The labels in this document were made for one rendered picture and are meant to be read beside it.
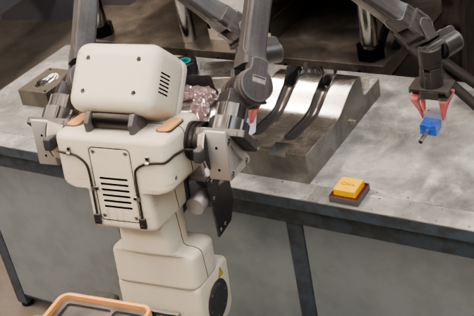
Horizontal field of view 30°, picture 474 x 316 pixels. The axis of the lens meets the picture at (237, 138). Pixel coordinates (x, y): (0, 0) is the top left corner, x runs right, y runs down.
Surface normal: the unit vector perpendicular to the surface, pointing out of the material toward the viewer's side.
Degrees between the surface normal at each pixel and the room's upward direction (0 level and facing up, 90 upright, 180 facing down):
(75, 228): 90
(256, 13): 57
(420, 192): 0
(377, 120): 0
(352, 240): 90
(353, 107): 90
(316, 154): 90
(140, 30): 0
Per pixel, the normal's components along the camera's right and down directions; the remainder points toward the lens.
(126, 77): -0.40, -0.19
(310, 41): -0.17, -0.85
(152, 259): -0.40, 0.40
